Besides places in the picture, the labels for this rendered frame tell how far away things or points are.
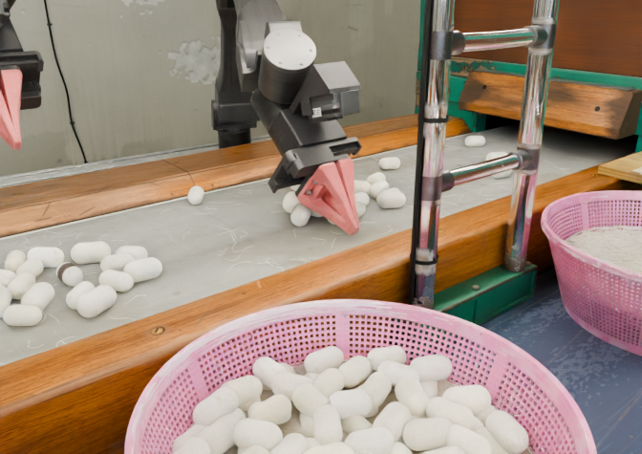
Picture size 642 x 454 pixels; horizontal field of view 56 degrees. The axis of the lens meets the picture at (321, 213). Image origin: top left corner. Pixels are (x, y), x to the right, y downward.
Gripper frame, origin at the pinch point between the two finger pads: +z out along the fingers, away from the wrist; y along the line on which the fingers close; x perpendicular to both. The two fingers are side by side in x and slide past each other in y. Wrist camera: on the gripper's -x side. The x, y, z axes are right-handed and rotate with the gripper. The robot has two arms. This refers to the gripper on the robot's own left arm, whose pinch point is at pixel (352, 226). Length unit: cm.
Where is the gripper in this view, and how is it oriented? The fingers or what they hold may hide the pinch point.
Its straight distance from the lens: 67.1
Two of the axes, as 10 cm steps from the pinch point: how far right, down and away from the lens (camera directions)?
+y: 7.8, -2.2, 5.8
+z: 4.8, 8.2, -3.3
